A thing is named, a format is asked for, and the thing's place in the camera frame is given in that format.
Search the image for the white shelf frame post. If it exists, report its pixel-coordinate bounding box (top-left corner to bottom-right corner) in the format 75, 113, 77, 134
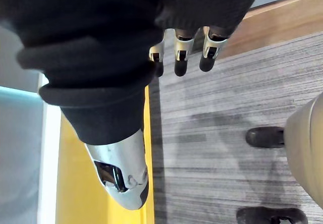
37, 73, 61, 224

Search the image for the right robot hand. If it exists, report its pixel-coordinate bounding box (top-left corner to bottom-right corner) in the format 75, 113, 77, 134
0, 0, 267, 211

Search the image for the dark robot foot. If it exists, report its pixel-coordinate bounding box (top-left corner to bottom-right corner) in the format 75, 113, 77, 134
245, 126, 287, 149
236, 206, 309, 224

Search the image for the yellow shelf board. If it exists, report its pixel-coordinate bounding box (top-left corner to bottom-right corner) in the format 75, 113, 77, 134
55, 84, 155, 224

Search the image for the wooden baseboard strip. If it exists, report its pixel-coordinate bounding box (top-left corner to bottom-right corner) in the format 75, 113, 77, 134
193, 0, 323, 58

